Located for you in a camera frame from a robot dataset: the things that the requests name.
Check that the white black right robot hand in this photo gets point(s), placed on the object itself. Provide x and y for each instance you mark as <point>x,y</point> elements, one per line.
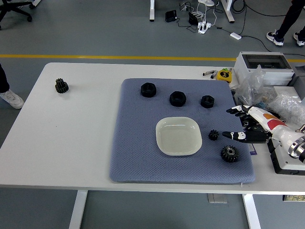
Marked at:
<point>274,126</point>

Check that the large black gear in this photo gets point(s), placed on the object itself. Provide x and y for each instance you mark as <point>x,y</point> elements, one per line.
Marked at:
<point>230,154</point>

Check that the small black gear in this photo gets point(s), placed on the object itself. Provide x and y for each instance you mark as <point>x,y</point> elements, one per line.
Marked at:
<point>213,135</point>

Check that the white cardboard box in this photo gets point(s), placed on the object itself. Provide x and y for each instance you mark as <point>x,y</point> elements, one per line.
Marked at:
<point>286,89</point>

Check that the small black hex nut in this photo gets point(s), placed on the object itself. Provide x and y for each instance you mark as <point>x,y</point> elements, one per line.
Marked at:
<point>207,102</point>

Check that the grey table control box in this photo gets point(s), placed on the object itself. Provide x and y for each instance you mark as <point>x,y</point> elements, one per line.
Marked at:
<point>217,198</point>

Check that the medium black hex nut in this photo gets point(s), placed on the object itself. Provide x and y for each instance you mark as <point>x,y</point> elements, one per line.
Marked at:
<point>177,99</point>

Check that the large black hex nut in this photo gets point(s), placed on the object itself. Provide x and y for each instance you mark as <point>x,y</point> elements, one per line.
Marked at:
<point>148,90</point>

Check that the black adapter box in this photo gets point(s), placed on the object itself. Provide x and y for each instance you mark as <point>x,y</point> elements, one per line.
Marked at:
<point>170,15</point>

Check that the bubble wrap bag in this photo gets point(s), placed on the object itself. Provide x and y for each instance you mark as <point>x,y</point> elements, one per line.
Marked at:
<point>288,107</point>

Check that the black circuit module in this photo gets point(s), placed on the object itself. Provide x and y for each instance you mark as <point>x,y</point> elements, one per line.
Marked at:
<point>247,124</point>

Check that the purple printed card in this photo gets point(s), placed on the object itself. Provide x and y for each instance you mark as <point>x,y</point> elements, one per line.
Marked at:
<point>251,149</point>

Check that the clear plastic bag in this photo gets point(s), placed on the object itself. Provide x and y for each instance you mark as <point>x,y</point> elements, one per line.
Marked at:
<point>250,88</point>

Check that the grey metal case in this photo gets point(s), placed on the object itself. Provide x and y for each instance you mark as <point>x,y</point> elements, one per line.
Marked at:
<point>299,75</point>

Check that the yellow tape measure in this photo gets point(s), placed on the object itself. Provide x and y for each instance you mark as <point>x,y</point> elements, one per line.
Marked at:
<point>224,75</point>

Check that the yellowish label panel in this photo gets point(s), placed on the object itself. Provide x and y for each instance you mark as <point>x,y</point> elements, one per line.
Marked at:
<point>294,198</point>

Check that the silver black marker pen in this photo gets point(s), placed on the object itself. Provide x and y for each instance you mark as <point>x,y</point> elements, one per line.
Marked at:
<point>207,73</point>

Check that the white table leg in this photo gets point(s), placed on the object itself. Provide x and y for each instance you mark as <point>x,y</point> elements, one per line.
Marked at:
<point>78,210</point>
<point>252,212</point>

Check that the white square dish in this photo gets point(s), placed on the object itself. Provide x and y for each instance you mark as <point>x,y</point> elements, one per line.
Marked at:
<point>178,137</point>

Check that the white power adapter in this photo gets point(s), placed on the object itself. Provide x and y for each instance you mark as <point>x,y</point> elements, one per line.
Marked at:
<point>235,35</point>

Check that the person in dark trousers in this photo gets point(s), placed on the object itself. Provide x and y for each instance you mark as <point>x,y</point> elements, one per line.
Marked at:
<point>289,21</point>

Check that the white power strip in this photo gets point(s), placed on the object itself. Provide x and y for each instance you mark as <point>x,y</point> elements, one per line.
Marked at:
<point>204,26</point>

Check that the white desk leg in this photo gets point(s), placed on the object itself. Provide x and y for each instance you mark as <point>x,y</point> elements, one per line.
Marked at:
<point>228,10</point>
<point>152,10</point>

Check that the black charger block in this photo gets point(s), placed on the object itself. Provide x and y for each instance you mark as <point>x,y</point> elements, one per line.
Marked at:
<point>193,18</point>

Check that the blue-grey textured mat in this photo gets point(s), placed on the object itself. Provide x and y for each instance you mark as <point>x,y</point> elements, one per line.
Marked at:
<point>133,143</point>

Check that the white round base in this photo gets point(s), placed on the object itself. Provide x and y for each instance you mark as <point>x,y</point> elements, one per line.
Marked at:
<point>206,2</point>

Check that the black stepped gear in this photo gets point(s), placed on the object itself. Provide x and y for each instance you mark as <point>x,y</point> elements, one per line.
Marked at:
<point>62,86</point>

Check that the person with white shoe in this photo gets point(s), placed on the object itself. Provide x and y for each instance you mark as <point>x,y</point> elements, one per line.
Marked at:
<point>12,99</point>

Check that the black office chair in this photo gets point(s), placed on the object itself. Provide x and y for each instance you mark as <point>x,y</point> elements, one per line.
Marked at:
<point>12,9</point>

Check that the grey electrical enclosure box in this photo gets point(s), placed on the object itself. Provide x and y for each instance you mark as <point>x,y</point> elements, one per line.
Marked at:
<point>276,71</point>

